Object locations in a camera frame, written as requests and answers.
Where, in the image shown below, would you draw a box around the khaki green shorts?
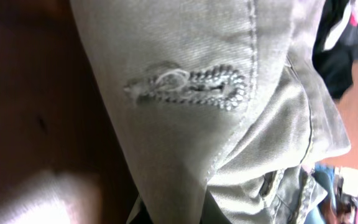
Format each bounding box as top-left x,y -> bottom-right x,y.
71,0 -> 351,223

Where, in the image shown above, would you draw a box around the black garment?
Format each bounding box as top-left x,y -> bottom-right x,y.
312,0 -> 358,100

